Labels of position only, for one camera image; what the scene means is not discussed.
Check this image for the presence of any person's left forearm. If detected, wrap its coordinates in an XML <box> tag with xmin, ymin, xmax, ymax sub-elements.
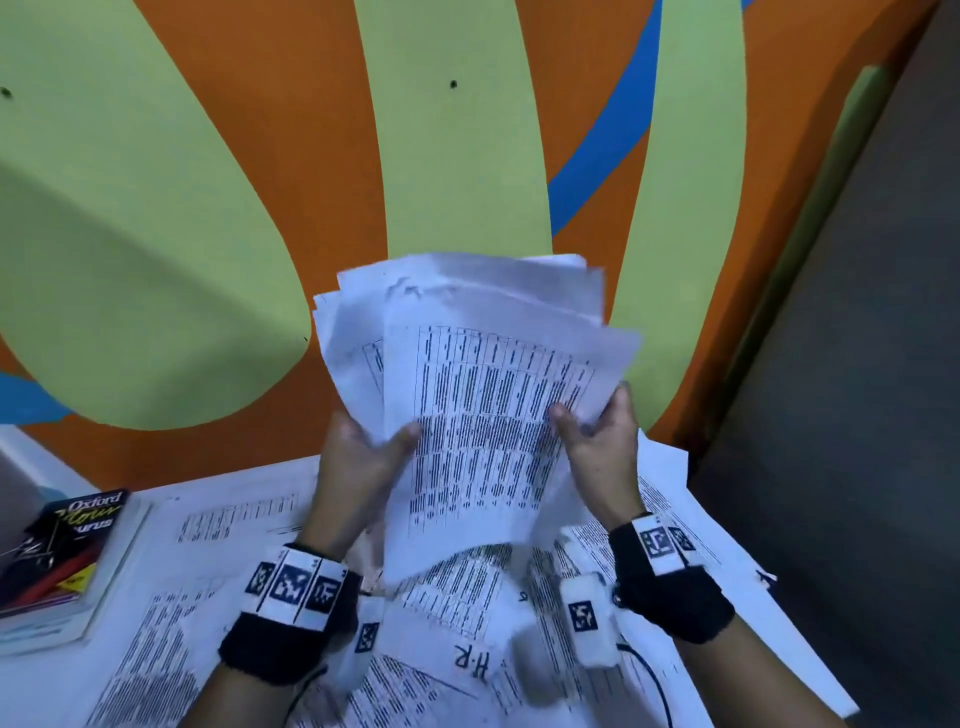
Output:
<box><xmin>183</xmin><ymin>663</ymin><xmax>301</xmax><ymax>728</ymax></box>

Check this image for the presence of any black camera cable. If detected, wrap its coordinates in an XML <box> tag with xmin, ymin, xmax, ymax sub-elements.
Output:
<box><xmin>284</xmin><ymin>663</ymin><xmax>331</xmax><ymax>728</ymax></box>
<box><xmin>616</xmin><ymin>641</ymin><xmax>673</xmax><ymax>728</ymax></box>

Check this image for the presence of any person's left hand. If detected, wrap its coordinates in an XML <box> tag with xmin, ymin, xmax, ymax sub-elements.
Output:
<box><xmin>299</xmin><ymin>410</ymin><xmax>423</xmax><ymax>560</ymax></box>

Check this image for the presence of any white wrist camera unit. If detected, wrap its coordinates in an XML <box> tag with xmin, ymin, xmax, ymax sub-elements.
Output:
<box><xmin>560</xmin><ymin>573</ymin><xmax>622</xmax><ymax>669</ymax></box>
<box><xmin>333</xmin><ymin>596</ymin><xmax>388</xmax><ymax>688</ymax></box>

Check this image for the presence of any person's right hand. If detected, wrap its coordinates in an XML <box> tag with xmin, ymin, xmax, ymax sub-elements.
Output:
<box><xmin>549</xmin><ymin>382</ymin><xmax>648</xmax><ymax>530</ymax></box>

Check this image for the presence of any gathered paper stack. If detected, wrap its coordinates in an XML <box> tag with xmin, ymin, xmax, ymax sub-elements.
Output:
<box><xmin>312</xmin><ymin>252</ymin><xmax>644</xmax><ymax>586</ymax></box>

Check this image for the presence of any dark paperback book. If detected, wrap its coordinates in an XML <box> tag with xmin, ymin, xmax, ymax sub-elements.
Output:
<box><xmin>0</xmin><ymin>488</ymin><xmax>130</xmax><ymax>613</ymax></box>

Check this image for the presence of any printed sheets spread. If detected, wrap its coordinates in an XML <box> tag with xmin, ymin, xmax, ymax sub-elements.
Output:
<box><xmin>86</xmin><ymin>431</ymin><xmax>860</xmax><ymax>728</ymax></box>

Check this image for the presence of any white book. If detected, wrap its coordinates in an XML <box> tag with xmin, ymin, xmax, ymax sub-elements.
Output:
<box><xmin>0</xmin><ymin>498</ymin><xmax>151</xmax><ymax>658</ymax></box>

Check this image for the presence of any person's right forearm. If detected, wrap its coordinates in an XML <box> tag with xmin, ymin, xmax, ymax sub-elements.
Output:
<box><xmin>671</xmin><ymin>614</ymin><xmax>849</xmax><ymax>728</ymax></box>

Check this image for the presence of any black binder clip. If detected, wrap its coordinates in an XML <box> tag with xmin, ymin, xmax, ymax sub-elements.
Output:
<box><xmin>3</xmin><ymin>517</ymin><xmax>69</xmax><ymax>573</ymax></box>

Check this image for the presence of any grey partition board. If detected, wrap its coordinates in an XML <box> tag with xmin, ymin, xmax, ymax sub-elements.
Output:
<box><xmin>0</xmin><ymin>449</ymin><xmax>46</xmax><ymax>556</ymax></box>

